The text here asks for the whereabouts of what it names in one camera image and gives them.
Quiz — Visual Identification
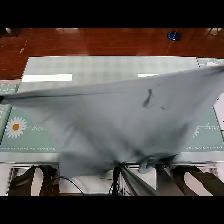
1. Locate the light blue shirt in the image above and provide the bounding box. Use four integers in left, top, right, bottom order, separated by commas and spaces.
0, 64, 224, 179

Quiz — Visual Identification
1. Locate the blue round object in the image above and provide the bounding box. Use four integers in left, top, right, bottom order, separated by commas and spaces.
166, 30, 183, 43

